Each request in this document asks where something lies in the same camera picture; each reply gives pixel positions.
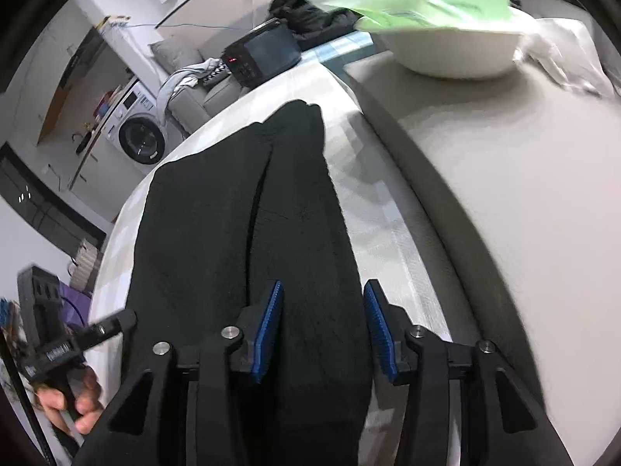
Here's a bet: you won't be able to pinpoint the clear plastic bag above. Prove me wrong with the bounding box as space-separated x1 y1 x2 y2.
514 17 621 100

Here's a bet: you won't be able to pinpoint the range hood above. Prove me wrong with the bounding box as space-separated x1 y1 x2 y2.
68 29 111 83

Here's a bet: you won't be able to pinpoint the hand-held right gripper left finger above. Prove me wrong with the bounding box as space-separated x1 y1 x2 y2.
73 280 285 466

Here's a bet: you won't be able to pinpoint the black knit sweater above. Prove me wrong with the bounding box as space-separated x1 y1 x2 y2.
73 99 376 466

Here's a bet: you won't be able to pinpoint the woven laundry basket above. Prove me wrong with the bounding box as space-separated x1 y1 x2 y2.
68 238 105 292

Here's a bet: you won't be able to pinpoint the white washing machine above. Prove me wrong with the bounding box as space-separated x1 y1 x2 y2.
99 78 187 176

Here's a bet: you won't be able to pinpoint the kitchen counter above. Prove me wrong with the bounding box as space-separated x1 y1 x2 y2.
65 92 146 195

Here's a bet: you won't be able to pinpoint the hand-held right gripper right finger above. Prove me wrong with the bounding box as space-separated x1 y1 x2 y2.
363 279 576 466

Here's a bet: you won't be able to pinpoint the black jacket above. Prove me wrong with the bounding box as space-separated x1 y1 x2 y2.
268 0 362 44

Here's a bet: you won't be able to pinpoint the purple bag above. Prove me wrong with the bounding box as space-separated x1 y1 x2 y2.
58 284 95 331

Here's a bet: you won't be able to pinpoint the grey pillow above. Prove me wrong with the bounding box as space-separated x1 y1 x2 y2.
149 36 205 76

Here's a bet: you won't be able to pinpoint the dark glass door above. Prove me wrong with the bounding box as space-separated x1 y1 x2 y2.
0 143 108 253

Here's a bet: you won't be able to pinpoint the white bowl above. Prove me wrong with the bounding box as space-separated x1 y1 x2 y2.
354 14 527 80

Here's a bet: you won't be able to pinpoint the grey sofa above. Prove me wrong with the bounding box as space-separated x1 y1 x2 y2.
148 36 272 137

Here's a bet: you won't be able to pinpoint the person's left hand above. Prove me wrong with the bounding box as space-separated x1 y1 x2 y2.
36 366 105 435

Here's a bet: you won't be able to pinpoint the dark rice cooker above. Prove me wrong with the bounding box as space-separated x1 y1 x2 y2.
222 17 302 92

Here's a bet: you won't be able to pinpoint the white wall cabinets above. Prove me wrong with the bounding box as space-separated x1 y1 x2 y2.
34 10 105 146

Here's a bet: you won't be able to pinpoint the beige side table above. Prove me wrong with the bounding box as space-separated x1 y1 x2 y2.
342 0 621 447

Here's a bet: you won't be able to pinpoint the black cable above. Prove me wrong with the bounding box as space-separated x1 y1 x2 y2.
0 337 54 466

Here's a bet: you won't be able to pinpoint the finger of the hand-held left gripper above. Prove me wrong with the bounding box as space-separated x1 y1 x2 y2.
73 310 138 350

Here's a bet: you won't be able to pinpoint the black faucet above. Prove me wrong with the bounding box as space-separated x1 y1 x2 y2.
73 129 95 156

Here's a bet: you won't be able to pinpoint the light grey garment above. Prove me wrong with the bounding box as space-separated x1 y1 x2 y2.
158 57 223 117

